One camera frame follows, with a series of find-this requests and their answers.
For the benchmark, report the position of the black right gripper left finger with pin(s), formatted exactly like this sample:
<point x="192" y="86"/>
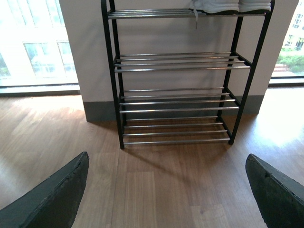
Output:
<point x="53" y="203"/>

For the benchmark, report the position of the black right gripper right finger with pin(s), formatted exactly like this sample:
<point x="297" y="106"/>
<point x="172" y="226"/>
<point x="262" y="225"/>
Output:
<point x="280" y="199"/>

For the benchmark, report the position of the grey sneaker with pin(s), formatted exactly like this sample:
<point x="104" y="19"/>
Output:
<point x="254" y="6"/>
<point x="213" y="7"/>

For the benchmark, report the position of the black metal shoe rack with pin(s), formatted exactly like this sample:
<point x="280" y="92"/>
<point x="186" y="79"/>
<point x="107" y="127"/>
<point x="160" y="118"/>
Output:
<point x="182" y="97"/>

